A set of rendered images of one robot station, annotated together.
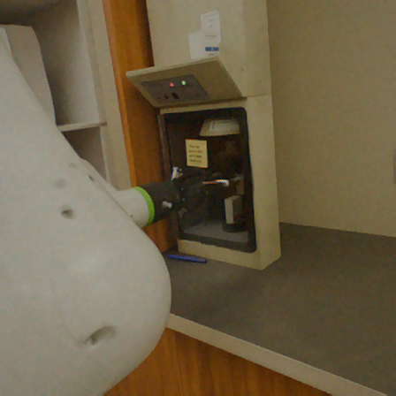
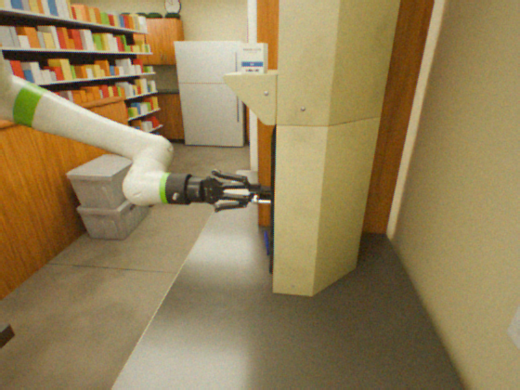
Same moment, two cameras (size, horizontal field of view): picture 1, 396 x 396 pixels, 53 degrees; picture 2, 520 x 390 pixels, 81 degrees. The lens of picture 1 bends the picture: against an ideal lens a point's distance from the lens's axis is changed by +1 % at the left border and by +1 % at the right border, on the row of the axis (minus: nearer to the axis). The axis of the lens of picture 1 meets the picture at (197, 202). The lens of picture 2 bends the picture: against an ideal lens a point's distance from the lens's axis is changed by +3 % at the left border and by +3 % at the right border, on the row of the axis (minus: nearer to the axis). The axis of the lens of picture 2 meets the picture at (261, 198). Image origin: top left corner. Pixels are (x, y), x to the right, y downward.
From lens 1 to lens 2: 0.92 m
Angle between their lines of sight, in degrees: 52
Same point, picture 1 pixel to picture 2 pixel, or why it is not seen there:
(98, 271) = not seen: outside the picture
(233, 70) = (250, 94)
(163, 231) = not seen: hidden behind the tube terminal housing
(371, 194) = (481, 319)
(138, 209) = (149, 190)
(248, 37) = (286, 54)
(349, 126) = (497, 207)
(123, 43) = (266, 39)
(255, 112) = (286, 144)
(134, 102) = not seen: hidden behind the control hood
